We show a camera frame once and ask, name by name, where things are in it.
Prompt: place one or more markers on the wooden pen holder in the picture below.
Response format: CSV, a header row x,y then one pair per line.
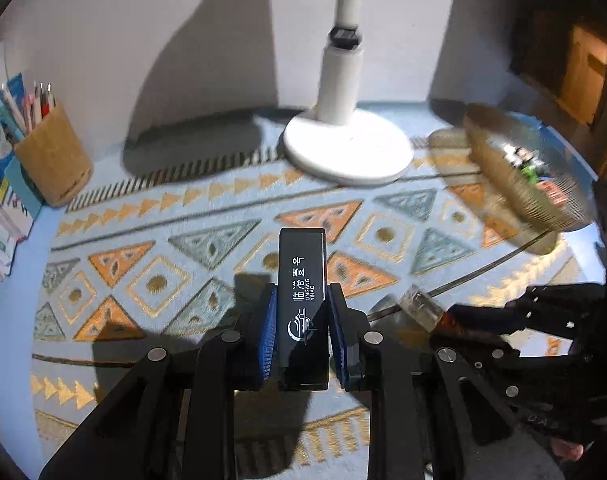
x,y
53,160

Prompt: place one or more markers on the green frog toy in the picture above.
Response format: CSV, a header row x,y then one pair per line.
x,y
531,172

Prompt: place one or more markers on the patterned blue table mat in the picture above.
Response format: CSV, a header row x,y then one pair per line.
x,y
183,240

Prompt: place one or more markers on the white desk lamp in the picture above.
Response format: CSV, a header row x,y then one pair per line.
x,y
341,85

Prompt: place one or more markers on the bunch of pens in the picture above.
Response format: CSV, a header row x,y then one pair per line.
x,y
40,105

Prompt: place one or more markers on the person's right hand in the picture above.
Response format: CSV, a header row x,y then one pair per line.
x,y
568,451

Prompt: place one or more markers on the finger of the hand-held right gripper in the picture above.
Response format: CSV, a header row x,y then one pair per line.
x,y
533,305
488,365

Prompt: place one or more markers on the black box with white print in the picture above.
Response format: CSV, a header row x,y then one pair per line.
x,y
303,310

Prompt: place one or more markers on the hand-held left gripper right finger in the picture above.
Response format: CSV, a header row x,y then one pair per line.
x,y
341,340

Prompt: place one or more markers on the black monitor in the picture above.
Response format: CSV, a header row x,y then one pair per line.
x,y
543,35

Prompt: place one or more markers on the pink box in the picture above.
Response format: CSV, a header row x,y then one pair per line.
x,y
551,193

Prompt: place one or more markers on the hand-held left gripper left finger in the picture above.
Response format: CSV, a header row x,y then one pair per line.
x,y
268,335

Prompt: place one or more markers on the amber ribbed glass bowl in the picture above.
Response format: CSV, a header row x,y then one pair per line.
x,y
508,180

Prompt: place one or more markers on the clear plastic cup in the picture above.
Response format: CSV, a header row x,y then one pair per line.
x,y
418,306

